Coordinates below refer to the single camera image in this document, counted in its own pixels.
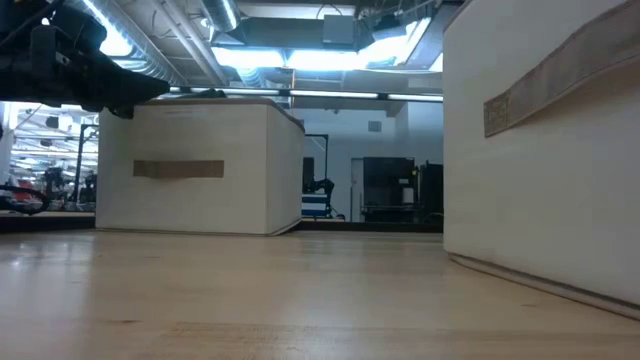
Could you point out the small silver ventilation duct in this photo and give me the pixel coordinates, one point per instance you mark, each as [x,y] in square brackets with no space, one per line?
[222,12]

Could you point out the blue white crate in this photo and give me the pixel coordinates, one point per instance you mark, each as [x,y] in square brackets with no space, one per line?
[315,206]

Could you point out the large silver ventilation duct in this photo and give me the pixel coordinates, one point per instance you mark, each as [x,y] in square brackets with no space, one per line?
[150,55]

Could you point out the dark narrow cabinet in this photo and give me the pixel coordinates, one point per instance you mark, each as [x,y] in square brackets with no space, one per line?
[432,192]

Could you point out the black cabinet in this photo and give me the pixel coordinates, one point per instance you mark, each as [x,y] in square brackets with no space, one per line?
[387,185]

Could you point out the horizontal metal rig bar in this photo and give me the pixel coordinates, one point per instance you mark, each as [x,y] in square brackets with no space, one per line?
[330,94]

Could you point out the beige fabric storage bin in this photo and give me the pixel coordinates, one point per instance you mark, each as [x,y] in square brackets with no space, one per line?
[200,200]
[540,200]

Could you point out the grey ceiling unit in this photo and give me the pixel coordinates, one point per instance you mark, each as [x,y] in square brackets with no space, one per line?
[341,31]

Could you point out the black aluminium table frame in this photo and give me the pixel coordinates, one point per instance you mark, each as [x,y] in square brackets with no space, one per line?
[50,222]

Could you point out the dark garment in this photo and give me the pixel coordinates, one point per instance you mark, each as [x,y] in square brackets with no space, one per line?
[207,94]

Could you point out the black background machine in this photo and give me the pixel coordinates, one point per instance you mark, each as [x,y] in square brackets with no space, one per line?
[322,186]

